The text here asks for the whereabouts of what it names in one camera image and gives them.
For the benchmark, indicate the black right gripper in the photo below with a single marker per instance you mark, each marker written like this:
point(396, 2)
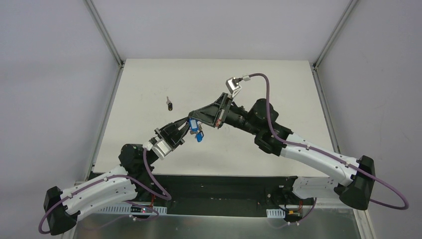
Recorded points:
point(225, 108)

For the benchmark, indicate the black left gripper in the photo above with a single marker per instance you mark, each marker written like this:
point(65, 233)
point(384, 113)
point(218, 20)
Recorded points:
point(169, 134)

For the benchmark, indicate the key with blue frame tag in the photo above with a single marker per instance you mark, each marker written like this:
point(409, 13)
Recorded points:
point(193, 125)

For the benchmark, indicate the key with black head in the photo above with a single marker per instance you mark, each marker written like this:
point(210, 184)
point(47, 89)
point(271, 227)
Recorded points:
point(169, 104)

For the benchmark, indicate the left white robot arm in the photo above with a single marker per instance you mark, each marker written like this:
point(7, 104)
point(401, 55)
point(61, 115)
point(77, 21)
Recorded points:
point(133, 176)

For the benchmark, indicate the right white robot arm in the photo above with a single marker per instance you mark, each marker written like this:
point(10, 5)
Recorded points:
point(353, 178)

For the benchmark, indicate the left white controller board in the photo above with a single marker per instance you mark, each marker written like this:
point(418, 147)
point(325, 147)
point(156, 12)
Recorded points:
point(125, 209)

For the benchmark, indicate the white controller board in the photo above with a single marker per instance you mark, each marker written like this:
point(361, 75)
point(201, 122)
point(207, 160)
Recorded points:
point(125, 209)
point(286, 215)

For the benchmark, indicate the right white controller board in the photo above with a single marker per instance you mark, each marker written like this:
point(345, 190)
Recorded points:
point(286, 215)

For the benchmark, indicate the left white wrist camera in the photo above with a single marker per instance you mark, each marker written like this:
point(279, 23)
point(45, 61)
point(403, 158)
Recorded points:
point(160, 147)

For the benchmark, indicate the black metal base rail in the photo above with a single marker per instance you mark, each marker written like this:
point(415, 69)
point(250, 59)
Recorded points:
point(231, 196)

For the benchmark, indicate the right aluminium frame post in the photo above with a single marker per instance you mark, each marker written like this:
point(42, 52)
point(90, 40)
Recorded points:
point(335, 32)

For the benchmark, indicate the aluminium frame post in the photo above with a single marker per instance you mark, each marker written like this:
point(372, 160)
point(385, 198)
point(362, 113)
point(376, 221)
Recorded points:
point(97, 19)
point(335, 32)

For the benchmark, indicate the left aluminium frame post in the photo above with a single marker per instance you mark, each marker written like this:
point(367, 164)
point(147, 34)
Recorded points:
point(97, 19)

